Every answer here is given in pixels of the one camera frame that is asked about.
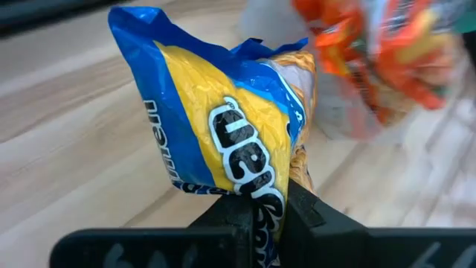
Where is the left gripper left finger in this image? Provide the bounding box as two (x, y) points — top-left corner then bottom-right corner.
(187, 193), (257, 268)

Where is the black aluminium table frame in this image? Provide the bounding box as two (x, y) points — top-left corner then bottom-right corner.
(0, 0), (127, 38)

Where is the blue Maruchan ramen pack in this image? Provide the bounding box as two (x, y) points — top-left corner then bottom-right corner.
(107, 5), (317, 268)

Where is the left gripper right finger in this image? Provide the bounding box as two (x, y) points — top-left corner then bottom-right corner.
(280, 178), (369, 268)

